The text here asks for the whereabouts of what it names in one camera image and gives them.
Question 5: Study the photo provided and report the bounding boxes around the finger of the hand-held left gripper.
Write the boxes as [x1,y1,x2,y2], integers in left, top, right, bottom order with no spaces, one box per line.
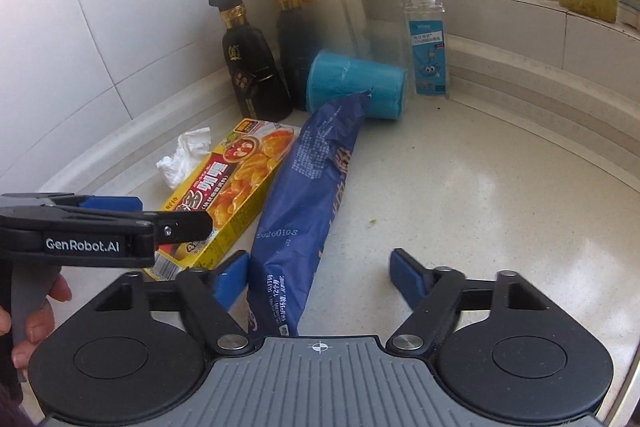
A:
[0,193,145,214]
[150,210,214,254]

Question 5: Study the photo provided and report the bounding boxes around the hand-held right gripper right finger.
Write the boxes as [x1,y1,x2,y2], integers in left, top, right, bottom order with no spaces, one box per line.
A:
[387,248,551,354]

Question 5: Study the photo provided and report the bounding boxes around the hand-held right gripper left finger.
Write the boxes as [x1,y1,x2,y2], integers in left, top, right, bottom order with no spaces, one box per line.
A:
[95,249,254,357]

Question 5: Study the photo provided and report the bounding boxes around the yellow curry box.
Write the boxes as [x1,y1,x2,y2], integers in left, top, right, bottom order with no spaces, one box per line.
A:
[144,118,304,283]

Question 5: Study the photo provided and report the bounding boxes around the blue noodle packet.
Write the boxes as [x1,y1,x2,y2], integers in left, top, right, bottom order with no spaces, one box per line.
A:
[245,89,374,340]

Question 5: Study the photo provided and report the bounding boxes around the person's left hand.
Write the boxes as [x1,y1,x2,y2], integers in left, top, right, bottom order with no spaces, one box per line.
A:
[0,273,72,369]

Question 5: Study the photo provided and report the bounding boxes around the crumpled white tissue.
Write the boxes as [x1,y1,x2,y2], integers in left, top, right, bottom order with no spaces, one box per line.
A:
[156,127,214,190]

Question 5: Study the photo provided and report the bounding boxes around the dark sauce bottle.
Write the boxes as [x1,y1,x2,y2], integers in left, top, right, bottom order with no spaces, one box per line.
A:
[267,0,322,112]
[208,0,294,120]

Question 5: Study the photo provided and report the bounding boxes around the blue roll of bags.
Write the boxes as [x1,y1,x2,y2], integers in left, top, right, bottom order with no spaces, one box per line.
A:
[304,49,409,124]

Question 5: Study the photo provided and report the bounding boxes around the clear spray bottle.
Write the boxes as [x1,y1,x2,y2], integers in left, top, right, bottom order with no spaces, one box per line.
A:
[403,0,450,98]

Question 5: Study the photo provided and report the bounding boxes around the clear plastic container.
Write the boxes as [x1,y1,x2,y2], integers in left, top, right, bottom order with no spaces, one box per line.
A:
[361,0,413,68]

